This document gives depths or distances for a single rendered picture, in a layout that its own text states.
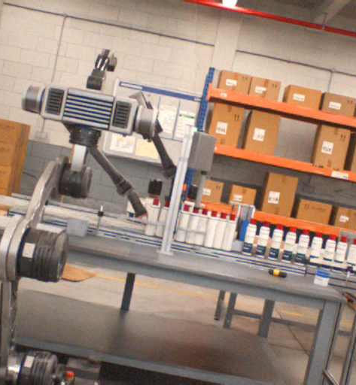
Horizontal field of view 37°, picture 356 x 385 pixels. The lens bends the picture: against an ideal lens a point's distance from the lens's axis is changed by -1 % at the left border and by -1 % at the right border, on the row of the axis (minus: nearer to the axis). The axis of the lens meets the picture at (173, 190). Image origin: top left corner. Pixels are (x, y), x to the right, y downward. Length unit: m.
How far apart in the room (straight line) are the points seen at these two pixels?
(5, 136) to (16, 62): 1.84
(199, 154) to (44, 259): 1.19
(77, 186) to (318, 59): 5.81
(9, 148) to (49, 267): 4.33
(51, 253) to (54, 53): 5.94
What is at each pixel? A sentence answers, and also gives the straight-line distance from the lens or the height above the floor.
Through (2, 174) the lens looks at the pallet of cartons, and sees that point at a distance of 6.20.
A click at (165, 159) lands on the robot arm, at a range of 2.97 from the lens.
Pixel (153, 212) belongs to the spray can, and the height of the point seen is 1.01.
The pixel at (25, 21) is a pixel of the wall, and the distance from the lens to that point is 7.86.
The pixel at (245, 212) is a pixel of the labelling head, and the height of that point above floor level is 1.10.
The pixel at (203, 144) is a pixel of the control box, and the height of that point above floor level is 1.42.
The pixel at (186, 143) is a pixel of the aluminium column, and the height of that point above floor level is 1.40.
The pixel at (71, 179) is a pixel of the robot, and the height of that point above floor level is 1.14.
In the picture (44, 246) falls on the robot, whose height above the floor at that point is 0.93.
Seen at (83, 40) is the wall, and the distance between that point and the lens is 7.65.
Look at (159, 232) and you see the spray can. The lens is 2.96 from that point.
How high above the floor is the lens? 1.30
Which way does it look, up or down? 3 degrees down
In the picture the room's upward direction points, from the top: 11 degrees clockwise
